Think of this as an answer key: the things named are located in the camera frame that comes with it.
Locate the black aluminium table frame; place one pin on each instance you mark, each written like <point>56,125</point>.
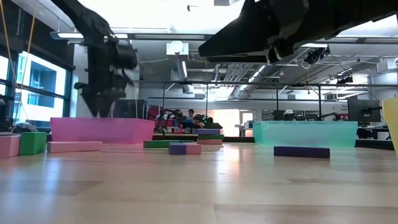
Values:
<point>236,139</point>

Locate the black metal background frame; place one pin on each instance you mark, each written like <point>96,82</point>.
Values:
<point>236,83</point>

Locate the teal translucent plastic bin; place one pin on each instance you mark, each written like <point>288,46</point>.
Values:
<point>304,133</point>

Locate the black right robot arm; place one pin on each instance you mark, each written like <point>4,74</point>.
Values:
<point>348,15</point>

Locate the black ceiling camera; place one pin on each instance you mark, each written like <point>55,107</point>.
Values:
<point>317,55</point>
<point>345,80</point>

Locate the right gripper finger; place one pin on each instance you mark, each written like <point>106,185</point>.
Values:
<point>245,34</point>
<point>236,59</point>

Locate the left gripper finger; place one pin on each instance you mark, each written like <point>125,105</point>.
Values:
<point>109,104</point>
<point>91,105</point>

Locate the person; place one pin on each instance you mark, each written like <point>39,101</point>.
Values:
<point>179,115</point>
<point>288,115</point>
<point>190,114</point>

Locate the ceiling light strip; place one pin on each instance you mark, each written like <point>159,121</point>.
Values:
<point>70,35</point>
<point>314,45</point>

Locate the black background robot arm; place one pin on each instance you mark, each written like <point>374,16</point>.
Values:
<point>205,121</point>

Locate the yellow translucent plastic bin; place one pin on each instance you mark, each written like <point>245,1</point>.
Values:
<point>391,124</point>

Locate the grey overhead beam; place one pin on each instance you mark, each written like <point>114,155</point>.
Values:
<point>171,36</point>

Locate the large glass window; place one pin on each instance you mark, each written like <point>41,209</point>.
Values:
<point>40,93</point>

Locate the pink rectangular block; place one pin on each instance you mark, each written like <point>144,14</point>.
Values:
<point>9,146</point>
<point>74,147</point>
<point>210,142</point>
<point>193,149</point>

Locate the black cabinet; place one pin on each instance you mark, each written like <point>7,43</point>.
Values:
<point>133,109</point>

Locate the pink translucent plastic bin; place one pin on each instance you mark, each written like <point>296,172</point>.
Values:
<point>102,130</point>

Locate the white ceiling light box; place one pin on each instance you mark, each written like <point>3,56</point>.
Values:
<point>177,48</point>

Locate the black computer monitor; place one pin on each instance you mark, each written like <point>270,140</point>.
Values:
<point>362,110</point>

